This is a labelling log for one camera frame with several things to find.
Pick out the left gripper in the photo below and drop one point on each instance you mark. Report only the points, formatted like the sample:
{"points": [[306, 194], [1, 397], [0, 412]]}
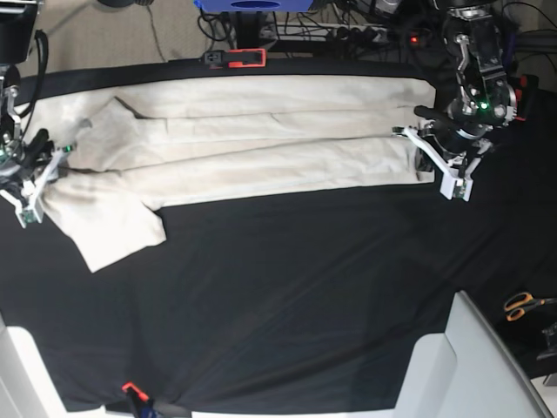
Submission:
{"points": [[455, 153]]}

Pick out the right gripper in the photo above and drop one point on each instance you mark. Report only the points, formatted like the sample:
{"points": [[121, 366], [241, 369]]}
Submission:
{"points": [[24, 186]]}

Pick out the white T-shirt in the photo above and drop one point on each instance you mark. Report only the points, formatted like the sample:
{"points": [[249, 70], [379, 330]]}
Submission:
{"points": [[140, 148]]}

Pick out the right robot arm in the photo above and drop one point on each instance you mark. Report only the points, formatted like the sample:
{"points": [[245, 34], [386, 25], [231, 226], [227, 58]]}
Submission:
{"points": [[18, 34]]}

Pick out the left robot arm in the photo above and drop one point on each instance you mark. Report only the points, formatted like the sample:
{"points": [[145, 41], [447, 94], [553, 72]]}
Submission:
{"points": [[484, 96]]}

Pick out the black power strip red light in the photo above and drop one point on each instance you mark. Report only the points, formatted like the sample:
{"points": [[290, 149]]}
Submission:
{"points": [[418, 38]]}

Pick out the orange black clamp right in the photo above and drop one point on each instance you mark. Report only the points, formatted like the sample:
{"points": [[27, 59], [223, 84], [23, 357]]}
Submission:
{"points": [[525, 88]]}

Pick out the orange black clamp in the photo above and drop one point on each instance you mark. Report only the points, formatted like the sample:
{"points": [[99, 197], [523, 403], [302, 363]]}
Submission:
{"points": [[525, 88], [235, 59]]}

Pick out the white power strip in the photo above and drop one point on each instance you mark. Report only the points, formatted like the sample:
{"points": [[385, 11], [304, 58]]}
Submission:
{"points": [[297, 31]]}

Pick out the black table cloth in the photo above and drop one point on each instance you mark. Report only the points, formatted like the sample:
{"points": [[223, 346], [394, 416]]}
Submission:
{"points": [[292, 303]]}

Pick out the orange black clamp top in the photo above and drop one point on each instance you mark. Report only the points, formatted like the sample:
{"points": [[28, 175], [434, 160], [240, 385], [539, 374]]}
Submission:
{"points": [[235, 59]]}

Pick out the orange clamp bottom edge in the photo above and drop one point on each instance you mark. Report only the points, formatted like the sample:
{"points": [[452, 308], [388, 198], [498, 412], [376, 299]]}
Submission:
{"points": [[130, 388]]}

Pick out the blue box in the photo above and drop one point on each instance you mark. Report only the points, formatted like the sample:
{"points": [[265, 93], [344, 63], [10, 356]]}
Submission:
{"points": [[216, 6]]}

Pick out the orange handled scissors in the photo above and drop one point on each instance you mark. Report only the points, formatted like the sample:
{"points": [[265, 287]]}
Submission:
{"points": [[522, 303]]}

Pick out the white frame left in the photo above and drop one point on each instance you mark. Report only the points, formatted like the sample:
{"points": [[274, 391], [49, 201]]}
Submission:
{"points": [[27, 390]]}

